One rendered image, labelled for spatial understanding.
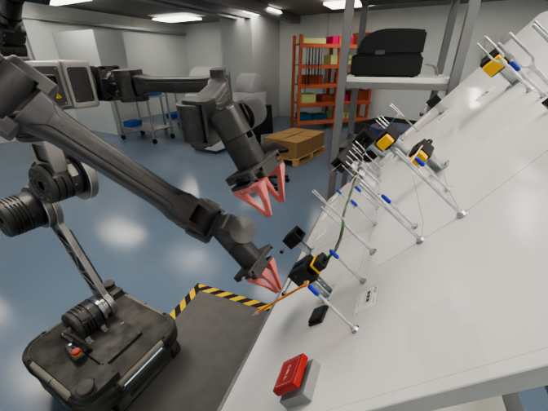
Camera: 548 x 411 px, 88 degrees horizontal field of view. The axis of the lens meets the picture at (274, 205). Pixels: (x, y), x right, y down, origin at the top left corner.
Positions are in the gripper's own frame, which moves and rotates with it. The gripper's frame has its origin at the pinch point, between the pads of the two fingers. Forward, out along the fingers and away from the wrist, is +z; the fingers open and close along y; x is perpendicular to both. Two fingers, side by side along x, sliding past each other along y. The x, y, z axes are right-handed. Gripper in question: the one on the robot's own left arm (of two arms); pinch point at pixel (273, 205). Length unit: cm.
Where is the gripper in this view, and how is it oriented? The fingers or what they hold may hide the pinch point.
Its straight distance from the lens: 55.3
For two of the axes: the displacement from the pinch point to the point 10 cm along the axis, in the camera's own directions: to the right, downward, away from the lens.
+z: 4.4, 8.4, 3.1
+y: 4.7, -5.2, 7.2
